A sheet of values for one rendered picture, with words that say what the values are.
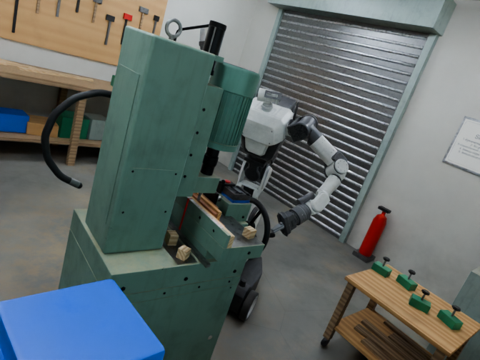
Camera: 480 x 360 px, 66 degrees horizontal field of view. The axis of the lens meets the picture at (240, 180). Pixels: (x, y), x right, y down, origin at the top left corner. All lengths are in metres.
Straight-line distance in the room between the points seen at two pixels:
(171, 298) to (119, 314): 0.89
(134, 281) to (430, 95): 3.50
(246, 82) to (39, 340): 1.06
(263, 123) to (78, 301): 1.54
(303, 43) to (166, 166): 3.98
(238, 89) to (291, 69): 3.73
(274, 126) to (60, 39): 3.06
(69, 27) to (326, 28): 2.89
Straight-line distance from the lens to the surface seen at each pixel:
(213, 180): 1.48
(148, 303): 1.39
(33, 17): 4.43
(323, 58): 4.80
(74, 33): 4.55
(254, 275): 2.72
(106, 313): 0.55
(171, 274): 1.36
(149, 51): 1.12
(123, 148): 1.19
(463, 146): 4.00
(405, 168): 4.16
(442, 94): 4.14
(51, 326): 0.53
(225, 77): 1.34
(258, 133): 1.99
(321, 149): 1.96
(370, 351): 2.56
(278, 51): 5.27
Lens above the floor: 1.52
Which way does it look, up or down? 17 degrees down
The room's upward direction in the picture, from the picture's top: 18 degrees clockwise
